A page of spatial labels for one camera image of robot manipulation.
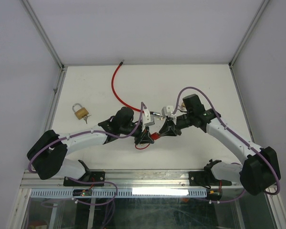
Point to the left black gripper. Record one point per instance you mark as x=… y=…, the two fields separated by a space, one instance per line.
x=144 y=137

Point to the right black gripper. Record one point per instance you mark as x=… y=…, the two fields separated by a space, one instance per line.
x=166 y=130

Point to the red thin-cable padlock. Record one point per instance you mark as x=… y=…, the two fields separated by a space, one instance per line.
x=143 y=146

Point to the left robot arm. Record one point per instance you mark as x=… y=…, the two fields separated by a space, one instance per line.
x=48 y=156

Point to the closed brass padlock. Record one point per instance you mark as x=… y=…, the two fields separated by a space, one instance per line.
x=80 y=112

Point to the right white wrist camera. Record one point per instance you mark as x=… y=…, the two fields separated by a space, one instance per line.
x=168 y=111

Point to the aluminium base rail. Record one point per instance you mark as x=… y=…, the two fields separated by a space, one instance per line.
x=123 y=178

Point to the white slotted cable duct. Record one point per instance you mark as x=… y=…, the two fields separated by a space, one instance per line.
x=135 y=192

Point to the thick red cable lock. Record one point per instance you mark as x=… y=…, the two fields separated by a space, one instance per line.
x=125 y=90

